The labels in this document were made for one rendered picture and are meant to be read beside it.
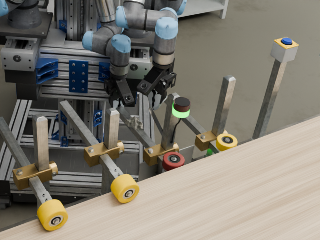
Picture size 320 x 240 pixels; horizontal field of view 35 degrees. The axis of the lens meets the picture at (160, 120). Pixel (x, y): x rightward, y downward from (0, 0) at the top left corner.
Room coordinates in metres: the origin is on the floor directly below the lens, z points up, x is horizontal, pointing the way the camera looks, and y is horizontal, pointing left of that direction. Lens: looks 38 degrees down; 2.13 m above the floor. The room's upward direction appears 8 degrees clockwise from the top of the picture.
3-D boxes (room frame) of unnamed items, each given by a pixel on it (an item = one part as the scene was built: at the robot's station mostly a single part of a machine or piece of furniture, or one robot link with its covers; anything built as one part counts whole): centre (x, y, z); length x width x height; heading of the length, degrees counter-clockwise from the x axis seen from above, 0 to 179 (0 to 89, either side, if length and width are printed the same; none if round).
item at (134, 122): (1.59, 0.10, 0.87); 0.09 x 0.07 x 0.02; 37
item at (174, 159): (1.37, -0.07, 0.85); 0.08 x 0.08 x 0.11
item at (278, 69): (1.78, -0.45, 0.93); 0.05 x 0.04 x 0.45; 127
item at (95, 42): (1.76, 0.28, 1.12); 0.11 x 0.11 x 0.08; 74
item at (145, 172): (1.51, -0.05, 0.75); 0.26 x 0.01 x 0.10; 127
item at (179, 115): (1.43, -0.07, 1.08); 0.06 x 0.06 x 0.02
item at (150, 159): (1.46, -0.02, 0.85); 0.13 x 0.06 x 0.05; 127
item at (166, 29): (1.54, 0.02, 1.31); 0.09 x 0.08 x 0.11; 1
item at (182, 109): (1.43, -0.07, 1.10); 0.06 x 0.06 x 0.02
